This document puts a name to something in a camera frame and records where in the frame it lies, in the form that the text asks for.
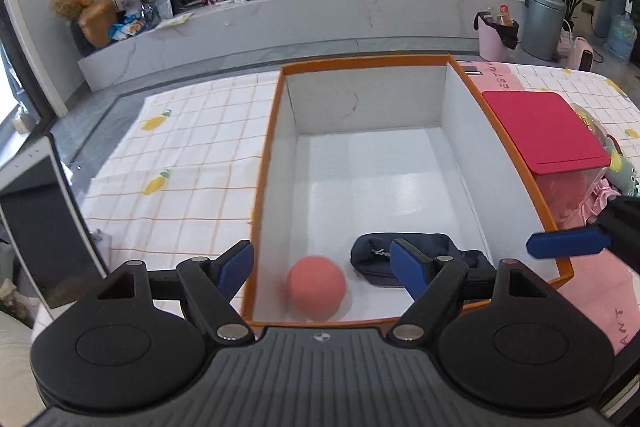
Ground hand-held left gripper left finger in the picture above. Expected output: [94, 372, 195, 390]
[97, 239, 257, 344]

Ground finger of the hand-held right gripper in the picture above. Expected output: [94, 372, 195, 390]
[526, 196, 640, 269]

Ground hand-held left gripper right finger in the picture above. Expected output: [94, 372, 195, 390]
[387, 238, 548, 344]

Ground pink soft ball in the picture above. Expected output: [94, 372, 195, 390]
[286, 255, 347, 322]

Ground orange cardboard box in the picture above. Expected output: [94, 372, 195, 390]
[242, 53, 574, 327]

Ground navy fabric pouch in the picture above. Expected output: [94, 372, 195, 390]
[350, 233, 496, 289]

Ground checked lemon tablecloth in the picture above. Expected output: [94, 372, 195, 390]
[32, 63, 640, 323]

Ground red lidded clear container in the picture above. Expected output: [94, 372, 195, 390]
[481, 90, 613, 233]

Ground pink heater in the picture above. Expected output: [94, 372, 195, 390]
[567, 37, 596, 72]

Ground white tablet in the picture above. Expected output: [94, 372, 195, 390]
[0, 132, 111, 310]

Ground blue water jug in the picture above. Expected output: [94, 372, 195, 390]
[605, 0, 638, 65]

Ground pink waste bin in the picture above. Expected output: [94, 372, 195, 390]
[475, 9, 520, 62]

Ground grey trash can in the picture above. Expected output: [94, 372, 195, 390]
[521, 0, 567, 62]

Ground white marble television console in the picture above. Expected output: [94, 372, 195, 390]
[77, 0, 531, 92]

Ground snack bags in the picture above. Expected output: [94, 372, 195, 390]
[111, 14, 148, 42]

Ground gold vase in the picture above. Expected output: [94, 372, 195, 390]
[77, 0, 118, 48]

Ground dried flower bunch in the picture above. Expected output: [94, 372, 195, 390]
[50, 0, 93, 20]

